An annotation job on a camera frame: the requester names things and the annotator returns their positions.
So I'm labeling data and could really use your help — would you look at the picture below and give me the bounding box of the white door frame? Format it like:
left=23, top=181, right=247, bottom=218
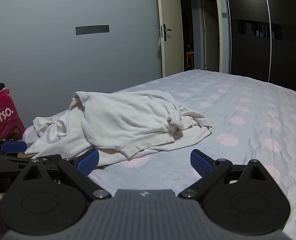
left=213, top=0, right=232, bottom=75

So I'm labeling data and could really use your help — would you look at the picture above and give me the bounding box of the black door handle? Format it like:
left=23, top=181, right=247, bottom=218
left=160, top=24, right=172, bottom=42

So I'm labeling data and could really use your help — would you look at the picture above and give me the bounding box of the white fleece sweater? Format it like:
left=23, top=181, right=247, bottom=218
left=24, top=89, right=213, bottom=168

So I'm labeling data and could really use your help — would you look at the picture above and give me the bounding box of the grey hallway door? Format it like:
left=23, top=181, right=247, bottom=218
left=200, top=0, right=220, bottom=72

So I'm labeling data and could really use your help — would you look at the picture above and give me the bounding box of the grey wall plate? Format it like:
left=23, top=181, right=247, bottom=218
left=75, top=25, right=110, bottom=36

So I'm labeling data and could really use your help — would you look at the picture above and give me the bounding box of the black sliding wardrobe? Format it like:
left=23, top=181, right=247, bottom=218
left=224, top=0, right=296, bottom=94

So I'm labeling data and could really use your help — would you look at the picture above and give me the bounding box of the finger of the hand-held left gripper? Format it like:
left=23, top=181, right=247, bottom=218
left=0, top=154, right=63, bottom=167
left=0, top=140, right=28, bottom=155

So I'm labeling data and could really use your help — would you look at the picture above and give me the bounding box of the white crinkled muslin garment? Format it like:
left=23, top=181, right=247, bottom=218
left=33, top=107, right=84, bottom=141

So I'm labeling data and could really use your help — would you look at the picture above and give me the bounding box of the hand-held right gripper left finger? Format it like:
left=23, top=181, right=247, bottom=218
left=23, top=149, right=111, bottom=201

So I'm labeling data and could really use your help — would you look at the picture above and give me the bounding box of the red plastic bag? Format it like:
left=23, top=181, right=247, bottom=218
left=0, top=88, right=26, bottom=142

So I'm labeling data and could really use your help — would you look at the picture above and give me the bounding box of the cream bedroom door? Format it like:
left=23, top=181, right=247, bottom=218
left=156, top=0, right=185, bottom=78

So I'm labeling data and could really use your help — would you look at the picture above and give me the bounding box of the bed with pink-dotted sheet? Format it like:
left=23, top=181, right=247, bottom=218
left=21, top=69, right=296, bottom=240

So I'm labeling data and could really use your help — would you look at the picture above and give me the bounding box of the brown striped garment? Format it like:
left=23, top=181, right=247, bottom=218
left=18, top=141, right=39, bottom=158

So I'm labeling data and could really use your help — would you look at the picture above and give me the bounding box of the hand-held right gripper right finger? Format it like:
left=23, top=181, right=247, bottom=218
left=178, top=149, right=268, bottom=201

